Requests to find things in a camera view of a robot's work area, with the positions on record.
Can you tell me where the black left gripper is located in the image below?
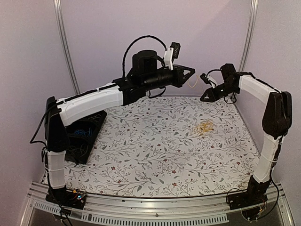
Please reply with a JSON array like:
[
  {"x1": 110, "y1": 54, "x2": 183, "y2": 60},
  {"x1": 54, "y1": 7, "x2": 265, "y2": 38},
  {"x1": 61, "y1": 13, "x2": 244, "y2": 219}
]
[{"x1": 143, "y1": 64, "x2": 195, "y2": 91}]

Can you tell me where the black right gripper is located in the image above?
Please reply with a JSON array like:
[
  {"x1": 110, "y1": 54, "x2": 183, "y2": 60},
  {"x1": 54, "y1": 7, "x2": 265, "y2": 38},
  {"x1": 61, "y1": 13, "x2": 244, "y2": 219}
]
[{"x1": 201, "y1": 81, "x2": 239, "y2": 102}]

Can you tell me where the thin black cable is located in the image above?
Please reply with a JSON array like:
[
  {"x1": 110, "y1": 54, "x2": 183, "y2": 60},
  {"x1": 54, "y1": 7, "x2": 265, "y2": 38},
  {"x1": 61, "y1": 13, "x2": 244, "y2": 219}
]
[{"x1": 68, "y1": 143, "x2": 90, "y2": 157}]

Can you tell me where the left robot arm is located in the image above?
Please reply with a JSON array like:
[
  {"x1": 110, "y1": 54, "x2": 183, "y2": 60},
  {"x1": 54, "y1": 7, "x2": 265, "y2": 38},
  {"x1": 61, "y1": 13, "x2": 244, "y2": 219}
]
[{"x1": 39, "y1": 42, "x2": 195, "y2": 204}]

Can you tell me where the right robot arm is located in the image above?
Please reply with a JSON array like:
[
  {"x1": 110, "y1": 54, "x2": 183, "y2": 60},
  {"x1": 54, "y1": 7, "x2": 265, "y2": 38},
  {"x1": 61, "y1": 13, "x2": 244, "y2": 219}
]
[{"x1": 200, "y1": 64, "x2": 292, "y2": 205}]

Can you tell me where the floral patterned table mat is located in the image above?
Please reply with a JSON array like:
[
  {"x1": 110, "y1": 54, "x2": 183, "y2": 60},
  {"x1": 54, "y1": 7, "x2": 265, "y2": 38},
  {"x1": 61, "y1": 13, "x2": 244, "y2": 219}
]
[{"x1": 64, "y1": 97, "x2": 259, "y2": 197}]

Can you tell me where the black three-compartment bin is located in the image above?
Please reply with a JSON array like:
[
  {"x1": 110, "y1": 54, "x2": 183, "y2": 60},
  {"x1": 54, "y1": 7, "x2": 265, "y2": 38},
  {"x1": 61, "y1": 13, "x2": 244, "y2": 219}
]
[{"x1": 65, "y1": 111, "x2": 107, "y2": 164}]

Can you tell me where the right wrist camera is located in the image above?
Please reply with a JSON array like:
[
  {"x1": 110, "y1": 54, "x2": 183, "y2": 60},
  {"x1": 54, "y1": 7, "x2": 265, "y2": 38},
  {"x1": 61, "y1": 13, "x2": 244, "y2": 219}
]
[{"x1": 200, "y1": 73, "x2": 217, "y2": 88}]

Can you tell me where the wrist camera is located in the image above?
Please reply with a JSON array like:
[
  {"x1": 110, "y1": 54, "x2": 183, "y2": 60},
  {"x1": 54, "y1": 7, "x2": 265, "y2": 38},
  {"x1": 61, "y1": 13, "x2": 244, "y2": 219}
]
[
  {"x1": 200, "y1": 73, "x2": 217, "y2": 88},
  {"x1": 163, "y1": 42, "x2": 181, "y2": 71}
]

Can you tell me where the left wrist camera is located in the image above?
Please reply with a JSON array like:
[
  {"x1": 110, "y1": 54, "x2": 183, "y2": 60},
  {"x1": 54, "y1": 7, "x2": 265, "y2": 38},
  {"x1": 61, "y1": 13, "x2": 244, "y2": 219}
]
[{"x1": 163, "y1": 42, "x2": 181, "y2": 71}]

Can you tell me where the right aluminium corner post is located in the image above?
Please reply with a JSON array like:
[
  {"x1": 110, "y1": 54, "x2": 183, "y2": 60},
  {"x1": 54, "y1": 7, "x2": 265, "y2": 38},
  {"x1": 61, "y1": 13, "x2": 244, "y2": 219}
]
[{"x1": 239, "y1": 0, "x2": 258, "y2": 71}]

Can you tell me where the aluminium corner post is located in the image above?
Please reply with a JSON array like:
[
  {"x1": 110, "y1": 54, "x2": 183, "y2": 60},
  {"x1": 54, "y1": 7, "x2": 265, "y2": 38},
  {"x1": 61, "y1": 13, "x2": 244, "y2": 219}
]
[
  {"x1": 239, "y1": 0, "x2": 258, "y2": 71},
  {"x1": 53, "y1": 0, "x2": 80, "y2": 94}
]

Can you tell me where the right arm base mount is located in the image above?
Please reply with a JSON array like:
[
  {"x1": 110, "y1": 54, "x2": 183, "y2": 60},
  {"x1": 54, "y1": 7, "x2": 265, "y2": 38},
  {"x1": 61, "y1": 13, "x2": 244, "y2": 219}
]
[{"x1": 226, "y1": 189, "x2": 268, "y2": 221}]

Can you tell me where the left aluminium corner post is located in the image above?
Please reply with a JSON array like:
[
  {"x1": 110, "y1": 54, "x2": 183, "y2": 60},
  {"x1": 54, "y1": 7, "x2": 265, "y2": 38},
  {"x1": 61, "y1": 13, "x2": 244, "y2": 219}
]
[{"x1": 53, "y1": 0, "x2": 80, "y2": 94}]

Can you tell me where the aluminium front rail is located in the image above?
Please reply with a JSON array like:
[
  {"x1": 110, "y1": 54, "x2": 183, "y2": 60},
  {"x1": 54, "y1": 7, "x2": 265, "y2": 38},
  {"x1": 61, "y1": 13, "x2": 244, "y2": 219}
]
[{"x1": 20, "y1": 182, "x2": 295, "y2": 226}]

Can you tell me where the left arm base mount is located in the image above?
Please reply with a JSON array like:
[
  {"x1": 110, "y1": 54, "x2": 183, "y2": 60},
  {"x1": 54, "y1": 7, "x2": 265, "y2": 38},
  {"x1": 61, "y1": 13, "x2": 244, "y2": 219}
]
[{"x1": 45, "y1": 185, "x2": 87, "y2": 210}]

